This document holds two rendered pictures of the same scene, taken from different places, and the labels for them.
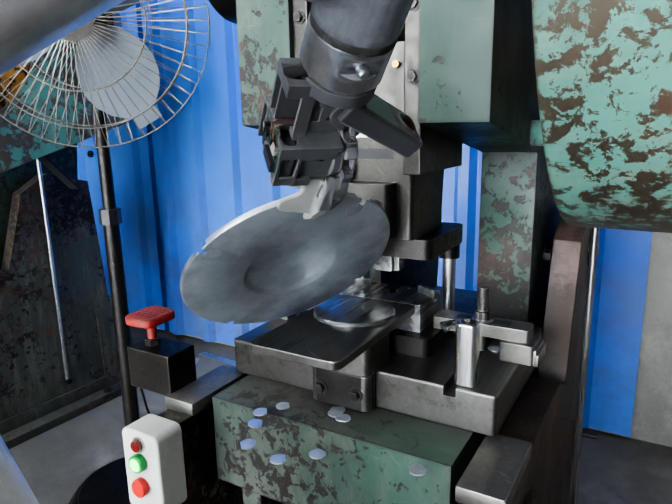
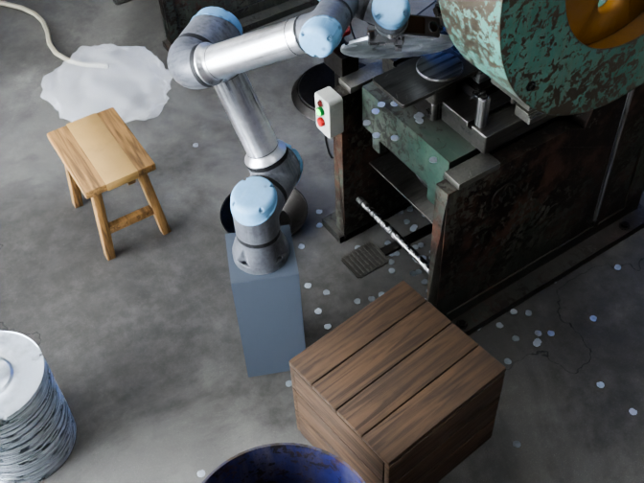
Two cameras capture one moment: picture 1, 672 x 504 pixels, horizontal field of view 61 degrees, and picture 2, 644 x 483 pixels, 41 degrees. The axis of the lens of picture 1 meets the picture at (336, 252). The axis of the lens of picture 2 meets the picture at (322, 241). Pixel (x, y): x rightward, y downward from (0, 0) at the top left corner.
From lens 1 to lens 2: 162 cm
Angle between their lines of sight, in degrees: 43
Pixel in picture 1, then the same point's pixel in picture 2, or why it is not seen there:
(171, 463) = (335, 115)
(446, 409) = (467, 133)
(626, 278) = not seen: outside the picture
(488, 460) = (470, 165)
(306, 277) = (410, 48)
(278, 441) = (388, 121)
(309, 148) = (379, 41)
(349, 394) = (425, 109)
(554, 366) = (583, 116)
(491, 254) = not seen: hidden behind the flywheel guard
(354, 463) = (416, 145)
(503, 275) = not seen: hidden behind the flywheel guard
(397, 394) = (449, 117)
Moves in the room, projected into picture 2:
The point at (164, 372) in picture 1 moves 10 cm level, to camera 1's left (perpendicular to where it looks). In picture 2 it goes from (339, 65) to (309, 57)
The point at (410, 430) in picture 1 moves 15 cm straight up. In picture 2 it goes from (447, 138) to (450, 93)
